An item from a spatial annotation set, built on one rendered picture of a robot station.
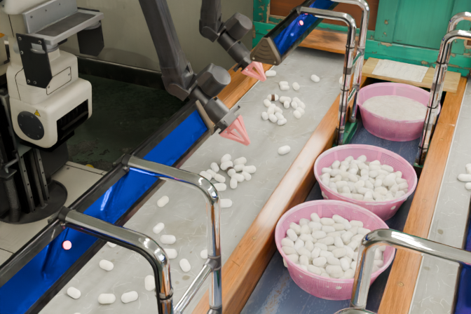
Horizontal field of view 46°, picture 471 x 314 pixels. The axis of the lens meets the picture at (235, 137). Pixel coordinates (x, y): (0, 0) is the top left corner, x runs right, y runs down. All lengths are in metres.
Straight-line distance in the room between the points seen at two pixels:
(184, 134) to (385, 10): 1.23
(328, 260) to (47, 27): 1.03
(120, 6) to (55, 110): 1.83
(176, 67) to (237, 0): 1.77
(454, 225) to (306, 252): 0.38
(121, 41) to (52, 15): 1.91
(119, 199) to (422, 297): 0.67
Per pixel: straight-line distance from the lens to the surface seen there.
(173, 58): 1.39
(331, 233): 1.32
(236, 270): 1.19
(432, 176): 1.53
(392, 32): 2.11
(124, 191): 0.89
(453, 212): 1.47
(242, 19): 1.78
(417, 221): 1.37
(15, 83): 1.81
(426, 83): 2.00
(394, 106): 1.91
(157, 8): 1.32
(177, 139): 1.00
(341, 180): 1.52
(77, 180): 2.34
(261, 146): 1.61
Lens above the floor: 1.61
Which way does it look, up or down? 32 degrees down
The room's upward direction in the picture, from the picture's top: straight up
